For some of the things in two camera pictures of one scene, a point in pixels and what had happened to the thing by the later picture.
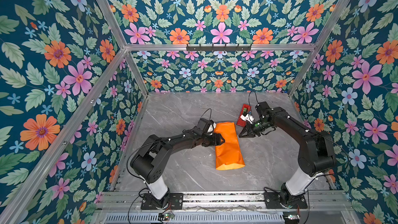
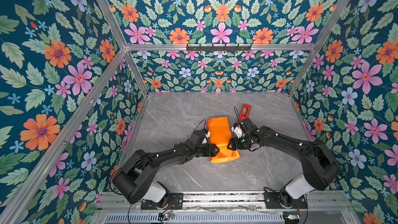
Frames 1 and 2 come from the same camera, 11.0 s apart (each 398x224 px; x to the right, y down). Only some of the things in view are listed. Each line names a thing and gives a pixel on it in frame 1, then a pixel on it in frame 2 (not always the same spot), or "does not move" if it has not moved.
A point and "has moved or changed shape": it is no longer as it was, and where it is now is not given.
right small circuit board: x=291 y=217 does not move
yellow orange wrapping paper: x=228 y=154 has moved or changed shape
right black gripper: x=249 y=133 to x=233 y=146
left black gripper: x=215 y=143 to x=214 y=153
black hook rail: x=218 y=49 does not move
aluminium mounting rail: x=335 y=203 does not move
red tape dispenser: x=245 y=108 does not move
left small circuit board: x=166 y=216 does not move
